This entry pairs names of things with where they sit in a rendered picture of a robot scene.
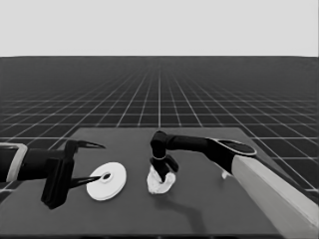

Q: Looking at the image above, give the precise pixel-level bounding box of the round white carrier with pins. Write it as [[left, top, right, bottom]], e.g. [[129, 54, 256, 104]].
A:
[[147, 164, 176, 195]]

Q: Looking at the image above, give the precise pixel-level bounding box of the small white toothed gear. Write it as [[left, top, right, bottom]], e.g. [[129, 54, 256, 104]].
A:
[[164, 171, 176, 188], [148, 164, 161, 182]]

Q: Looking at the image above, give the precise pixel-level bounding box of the large thick white disc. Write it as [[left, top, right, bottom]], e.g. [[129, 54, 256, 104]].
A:
[[86, 161, 128, 202]]

